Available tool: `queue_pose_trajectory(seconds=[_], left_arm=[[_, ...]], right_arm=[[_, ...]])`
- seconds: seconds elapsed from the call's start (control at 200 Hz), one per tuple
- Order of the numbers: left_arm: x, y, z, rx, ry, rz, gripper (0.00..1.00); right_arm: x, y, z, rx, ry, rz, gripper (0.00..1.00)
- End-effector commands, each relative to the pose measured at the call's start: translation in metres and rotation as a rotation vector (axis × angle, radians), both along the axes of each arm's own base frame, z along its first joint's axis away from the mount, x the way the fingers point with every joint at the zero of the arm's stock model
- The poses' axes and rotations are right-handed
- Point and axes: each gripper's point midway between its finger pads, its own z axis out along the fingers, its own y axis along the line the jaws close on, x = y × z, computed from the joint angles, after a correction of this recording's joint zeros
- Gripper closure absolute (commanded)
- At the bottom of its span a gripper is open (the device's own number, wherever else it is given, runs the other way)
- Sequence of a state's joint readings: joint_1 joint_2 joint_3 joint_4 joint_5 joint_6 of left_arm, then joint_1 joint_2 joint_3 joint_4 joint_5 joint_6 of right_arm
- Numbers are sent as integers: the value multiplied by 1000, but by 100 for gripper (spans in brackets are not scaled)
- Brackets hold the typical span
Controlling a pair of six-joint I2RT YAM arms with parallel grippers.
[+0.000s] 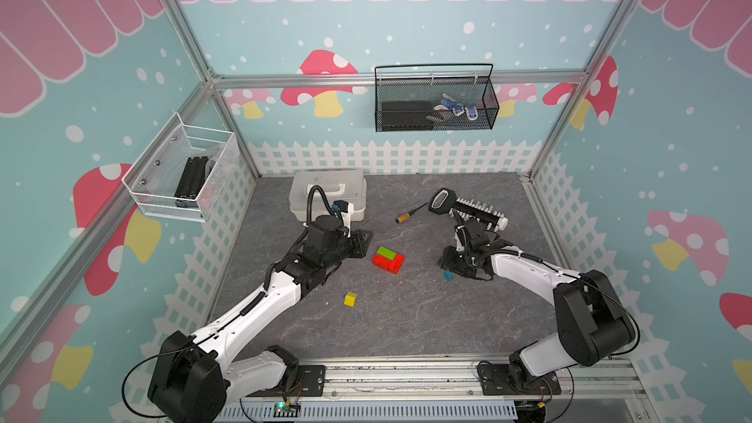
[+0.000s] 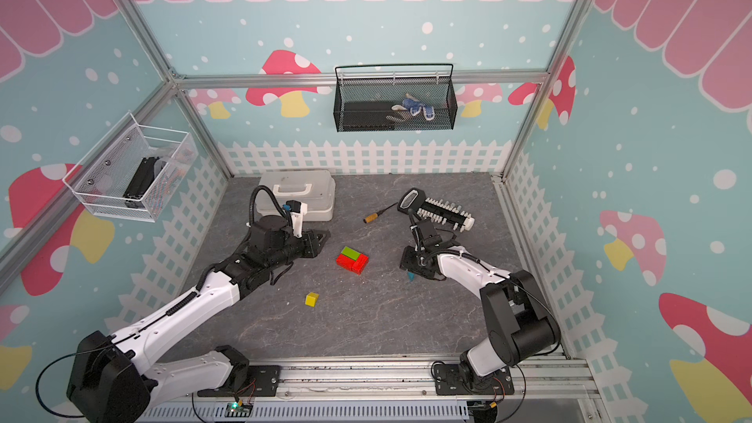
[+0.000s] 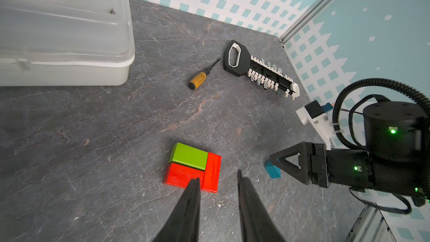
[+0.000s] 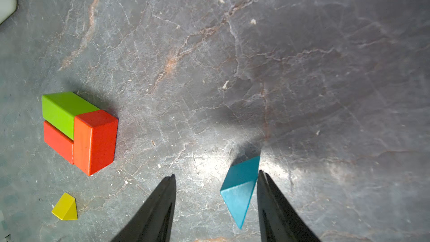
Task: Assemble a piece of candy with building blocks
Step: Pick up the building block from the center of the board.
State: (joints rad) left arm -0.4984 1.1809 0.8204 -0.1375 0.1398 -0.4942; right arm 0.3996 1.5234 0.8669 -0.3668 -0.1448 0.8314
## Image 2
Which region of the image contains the white wire wall basket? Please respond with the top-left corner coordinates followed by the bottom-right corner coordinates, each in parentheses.
top-left (63, 114), bottom-right (199, 222)

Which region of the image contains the blue white item in basket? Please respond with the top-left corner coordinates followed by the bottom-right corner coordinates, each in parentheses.
top-left (389, 94), bottom-right (436, 123)

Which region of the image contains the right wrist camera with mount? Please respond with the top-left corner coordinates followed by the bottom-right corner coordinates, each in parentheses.
top-left (410, 219), bottom-right (444, 252)

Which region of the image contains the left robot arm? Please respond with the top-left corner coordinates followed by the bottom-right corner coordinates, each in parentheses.
top-left (66, 229), bottom-right (330, 422)

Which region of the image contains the yellow small block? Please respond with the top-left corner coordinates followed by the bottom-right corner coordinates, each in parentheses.
top-left (305, 293), bottom-right (319, 307)

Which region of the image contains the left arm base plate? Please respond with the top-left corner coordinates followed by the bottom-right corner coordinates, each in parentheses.
top-left (198, 365), bottom-right (282, 399)

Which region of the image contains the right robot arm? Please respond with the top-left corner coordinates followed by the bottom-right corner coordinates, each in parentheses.
top-left (401, 246), bottom-right (561, 380)

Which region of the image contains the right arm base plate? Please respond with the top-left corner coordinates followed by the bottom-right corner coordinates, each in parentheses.
top-left (430, 360), bottom-right (515, 398)

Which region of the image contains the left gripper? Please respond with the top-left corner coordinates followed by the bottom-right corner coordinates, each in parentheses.
top-left (267, 229), bottom-right (331, 270)

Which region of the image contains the red block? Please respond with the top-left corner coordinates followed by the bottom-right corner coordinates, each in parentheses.
top-left (336, 254), bottom-right (356, 272)
top-left (351, 254), bottom-right (369, 275)

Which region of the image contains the white plastic storage box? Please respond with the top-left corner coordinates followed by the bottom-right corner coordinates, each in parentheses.
top-left (260, 170), bottom-right (336, 222)

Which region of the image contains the small wooden-handled screwdriver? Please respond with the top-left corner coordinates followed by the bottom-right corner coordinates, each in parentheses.
top-left (363, 203), bottom-right (396, 223)

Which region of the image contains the black wire wall basket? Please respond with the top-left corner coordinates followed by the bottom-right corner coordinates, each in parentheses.
top-left (333, 63), bottom-right (458, 132)

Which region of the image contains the small green-lit circuit board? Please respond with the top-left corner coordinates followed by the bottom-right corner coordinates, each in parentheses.
top-left (224, 401), bottom-right (254, 418)

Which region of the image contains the black box in white basket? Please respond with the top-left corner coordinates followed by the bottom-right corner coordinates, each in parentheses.
top-left (123, 157), bottom-right (166, 209)

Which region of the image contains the green rectangular block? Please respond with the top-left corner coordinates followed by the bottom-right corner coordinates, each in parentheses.
top-left (341, 247), bottom-right (362, 262)

